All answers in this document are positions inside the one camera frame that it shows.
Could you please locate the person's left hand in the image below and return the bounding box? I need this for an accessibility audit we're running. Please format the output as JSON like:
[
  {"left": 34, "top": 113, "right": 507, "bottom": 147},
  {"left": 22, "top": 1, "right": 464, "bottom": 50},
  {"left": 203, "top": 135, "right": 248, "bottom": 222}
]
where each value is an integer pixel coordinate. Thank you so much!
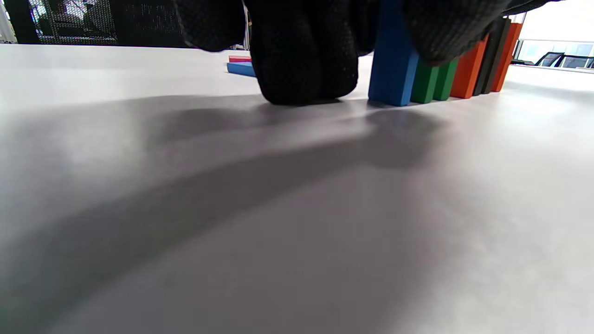
[{"left": 174, "top": 0, "right": 564, "bottom": 106}]

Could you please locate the light blue domino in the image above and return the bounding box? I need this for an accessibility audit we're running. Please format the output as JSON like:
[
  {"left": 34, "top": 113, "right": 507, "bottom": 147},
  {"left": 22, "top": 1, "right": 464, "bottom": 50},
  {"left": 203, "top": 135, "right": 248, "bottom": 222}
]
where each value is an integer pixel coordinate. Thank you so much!
[
  {"left": 226, "top": 62, "right": 257, "bottom": 78},
  {"left": 368, "top": 0, "right": 420, "bottom": 107}
]

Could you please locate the green domino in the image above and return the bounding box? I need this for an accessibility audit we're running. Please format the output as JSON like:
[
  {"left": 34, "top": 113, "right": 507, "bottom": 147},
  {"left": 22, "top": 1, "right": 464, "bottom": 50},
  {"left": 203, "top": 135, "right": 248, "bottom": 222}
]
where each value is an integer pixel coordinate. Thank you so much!
[
  {"left": 433, "top": 57, "right": 460, "bottom": 102},
  {"left": 410, "top": 58, "right": 440, "bottom": 104}
]

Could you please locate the red domino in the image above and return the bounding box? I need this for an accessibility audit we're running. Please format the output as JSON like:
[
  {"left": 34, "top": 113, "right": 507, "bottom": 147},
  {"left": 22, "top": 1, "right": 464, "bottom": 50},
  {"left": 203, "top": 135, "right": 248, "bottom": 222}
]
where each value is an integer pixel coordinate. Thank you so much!
[{"left": 450, "top": 35, "right": 490, "bottom": 99}]

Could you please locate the orange domino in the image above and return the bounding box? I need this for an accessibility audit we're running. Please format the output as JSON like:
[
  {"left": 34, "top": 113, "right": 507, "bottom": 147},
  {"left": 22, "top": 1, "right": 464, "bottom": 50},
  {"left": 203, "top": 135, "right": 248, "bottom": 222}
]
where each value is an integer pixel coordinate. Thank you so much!
[{"left": 491, "top": 22, "right": 523, "bottom": 92}]

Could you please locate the black mesh office chair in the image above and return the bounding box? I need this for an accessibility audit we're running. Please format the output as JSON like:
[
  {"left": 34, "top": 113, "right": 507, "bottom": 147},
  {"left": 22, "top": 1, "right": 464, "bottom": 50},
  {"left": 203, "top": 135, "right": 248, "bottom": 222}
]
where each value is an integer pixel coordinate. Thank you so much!
[{"left": 2, "top": 0, "right": 193, "bottom": 48}]

